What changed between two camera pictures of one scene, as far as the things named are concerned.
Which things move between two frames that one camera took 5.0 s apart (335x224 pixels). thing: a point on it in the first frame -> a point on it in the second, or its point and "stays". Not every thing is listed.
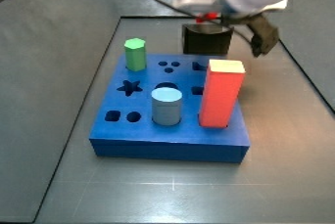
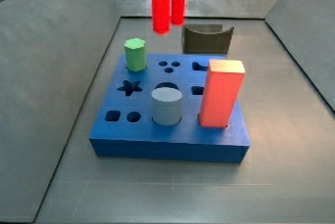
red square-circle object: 211,16 -> 168,3
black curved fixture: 205,39 stays
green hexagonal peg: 136,52 stays
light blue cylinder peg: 166,106 stays
